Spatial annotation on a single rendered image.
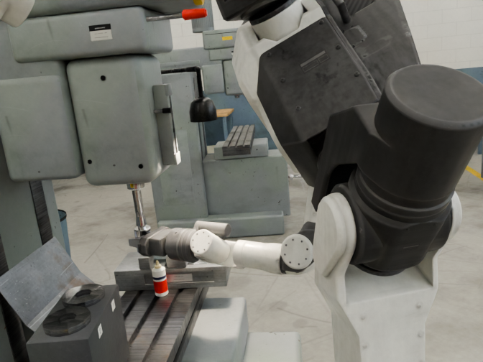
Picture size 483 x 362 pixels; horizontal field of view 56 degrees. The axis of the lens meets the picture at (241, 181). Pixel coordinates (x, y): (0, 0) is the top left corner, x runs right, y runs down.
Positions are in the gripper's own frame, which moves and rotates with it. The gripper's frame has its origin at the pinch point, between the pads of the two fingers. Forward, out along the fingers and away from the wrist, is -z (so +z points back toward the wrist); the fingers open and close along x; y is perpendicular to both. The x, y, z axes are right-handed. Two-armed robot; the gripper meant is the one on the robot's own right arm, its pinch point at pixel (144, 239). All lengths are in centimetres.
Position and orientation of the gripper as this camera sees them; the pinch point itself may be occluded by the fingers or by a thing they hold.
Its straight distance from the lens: 132.8
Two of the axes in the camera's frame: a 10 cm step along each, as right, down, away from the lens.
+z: 8.8, 0.4, -4.8
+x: -4.7, 2.6, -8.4
